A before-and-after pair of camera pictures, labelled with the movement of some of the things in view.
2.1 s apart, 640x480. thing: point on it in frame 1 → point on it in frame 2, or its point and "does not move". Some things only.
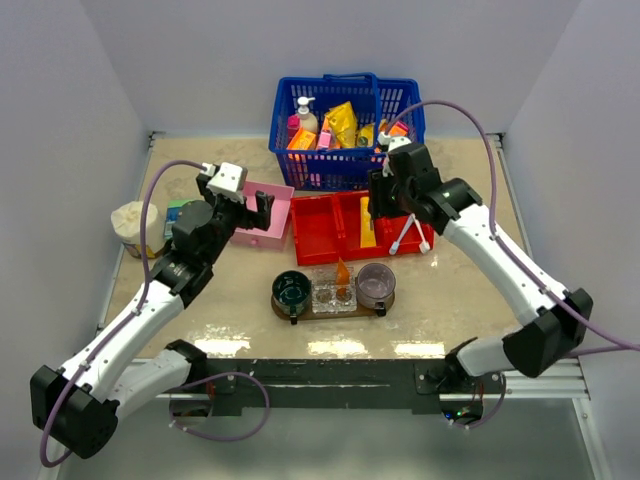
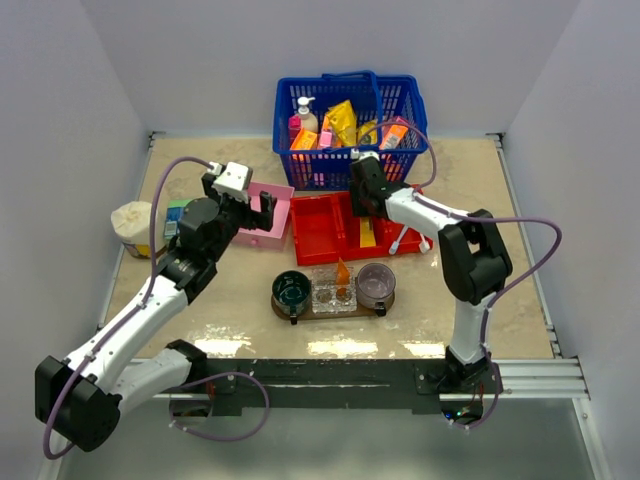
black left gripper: (249, 218) does not move
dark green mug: (291, 293) does not move
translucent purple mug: (375, 286) does not move
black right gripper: (378, 205) → (358, 208)
